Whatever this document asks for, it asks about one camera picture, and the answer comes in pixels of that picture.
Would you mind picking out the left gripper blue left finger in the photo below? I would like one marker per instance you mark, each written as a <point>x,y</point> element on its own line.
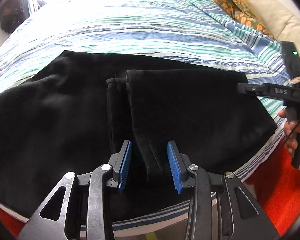
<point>58,216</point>

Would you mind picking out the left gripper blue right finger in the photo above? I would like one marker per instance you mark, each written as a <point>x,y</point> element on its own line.
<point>239,214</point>

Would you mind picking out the black pants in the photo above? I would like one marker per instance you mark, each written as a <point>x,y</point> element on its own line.
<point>78,110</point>

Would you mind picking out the person right hand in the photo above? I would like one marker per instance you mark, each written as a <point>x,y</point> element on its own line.
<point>291,128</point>

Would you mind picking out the red fuzzy garment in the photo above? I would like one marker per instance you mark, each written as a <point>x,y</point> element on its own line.
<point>275,182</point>

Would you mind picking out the striped blue green bedsheet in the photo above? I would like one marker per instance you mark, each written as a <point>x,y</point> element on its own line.
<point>190,31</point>

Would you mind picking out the dark hanging jacket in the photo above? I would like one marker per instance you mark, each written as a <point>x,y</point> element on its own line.
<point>12,14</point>

